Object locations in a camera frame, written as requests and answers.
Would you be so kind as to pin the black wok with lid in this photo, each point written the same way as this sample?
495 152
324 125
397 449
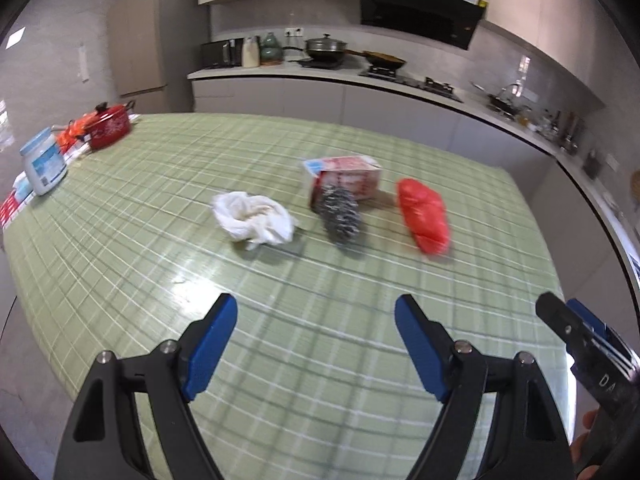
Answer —
326 50

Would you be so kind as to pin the white crumpled cloth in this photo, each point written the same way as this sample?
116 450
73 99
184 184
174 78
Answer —
250 217

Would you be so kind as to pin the person's right hand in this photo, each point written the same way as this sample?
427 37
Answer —
589 421

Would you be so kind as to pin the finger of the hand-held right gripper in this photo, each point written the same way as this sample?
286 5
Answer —
587 315
565 330

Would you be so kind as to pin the steel utensil holder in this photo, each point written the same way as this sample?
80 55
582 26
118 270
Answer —
570 135

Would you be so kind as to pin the black frying pan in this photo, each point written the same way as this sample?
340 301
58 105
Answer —
382 59

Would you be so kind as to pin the group of condiment bottles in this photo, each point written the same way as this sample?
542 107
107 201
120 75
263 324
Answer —
542 127

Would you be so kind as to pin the red enamel pot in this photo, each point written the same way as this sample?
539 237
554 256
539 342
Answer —
107 127

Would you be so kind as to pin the pink and white carton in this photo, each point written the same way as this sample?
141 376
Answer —
350 175

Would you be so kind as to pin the steel wool scrubber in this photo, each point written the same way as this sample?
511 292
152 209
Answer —
340 215

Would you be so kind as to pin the black knife holder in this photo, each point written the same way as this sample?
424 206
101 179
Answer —
592 165

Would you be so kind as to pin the white jar with blue label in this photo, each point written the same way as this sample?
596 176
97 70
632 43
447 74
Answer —
45 165

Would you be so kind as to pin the red and white boxes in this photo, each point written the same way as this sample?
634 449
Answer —
12 202

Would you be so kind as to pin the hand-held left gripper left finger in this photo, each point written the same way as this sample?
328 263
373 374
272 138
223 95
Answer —
212 350

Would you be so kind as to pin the beige refrigerator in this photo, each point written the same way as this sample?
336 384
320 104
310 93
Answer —
150 40

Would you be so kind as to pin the black microwave oven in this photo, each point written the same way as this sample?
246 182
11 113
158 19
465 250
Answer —
220 54

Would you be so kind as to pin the steel pan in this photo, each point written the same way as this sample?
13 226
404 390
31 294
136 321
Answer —
502 104

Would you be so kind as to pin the black gas stove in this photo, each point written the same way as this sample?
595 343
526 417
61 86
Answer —
415 85

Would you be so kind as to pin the green ceramic vase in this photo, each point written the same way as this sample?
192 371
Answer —
271 50

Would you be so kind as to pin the red plastic bag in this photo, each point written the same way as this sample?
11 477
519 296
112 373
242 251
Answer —
422 215

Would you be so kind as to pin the green checked tablecloth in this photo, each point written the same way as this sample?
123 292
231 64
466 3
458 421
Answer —
150 260

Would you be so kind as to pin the white wall outlet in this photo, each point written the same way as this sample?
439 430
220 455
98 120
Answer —
293 31

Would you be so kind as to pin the steel sink faucet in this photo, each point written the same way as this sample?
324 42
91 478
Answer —
512 91

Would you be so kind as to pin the white jug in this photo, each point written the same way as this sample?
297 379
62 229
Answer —
251 54

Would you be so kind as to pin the orange snack packet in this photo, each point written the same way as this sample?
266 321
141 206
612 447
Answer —
72 132

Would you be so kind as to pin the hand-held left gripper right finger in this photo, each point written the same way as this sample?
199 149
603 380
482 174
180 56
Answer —
420 350

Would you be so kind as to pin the black range hood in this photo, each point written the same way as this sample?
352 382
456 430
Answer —
415 10

